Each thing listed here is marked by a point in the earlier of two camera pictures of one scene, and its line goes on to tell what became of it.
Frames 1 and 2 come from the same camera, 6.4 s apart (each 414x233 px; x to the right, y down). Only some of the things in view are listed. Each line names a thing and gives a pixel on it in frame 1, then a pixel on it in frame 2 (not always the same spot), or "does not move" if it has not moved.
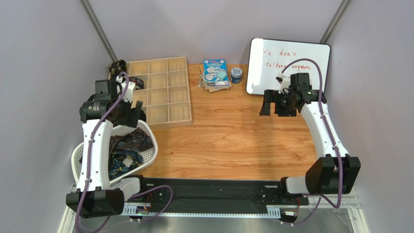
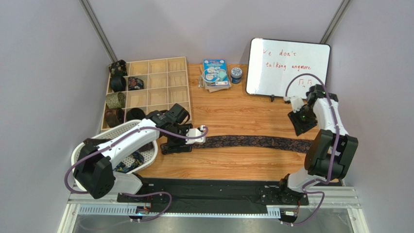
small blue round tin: x=236 y=73 does not move
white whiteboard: x=267 y=58 does not move
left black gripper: x=129 y=114 → x=176 y=144
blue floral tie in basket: x=116 y=166 does not move
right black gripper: x=275 y=103 → x=303 y=124
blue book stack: x=215 y=74 does not move
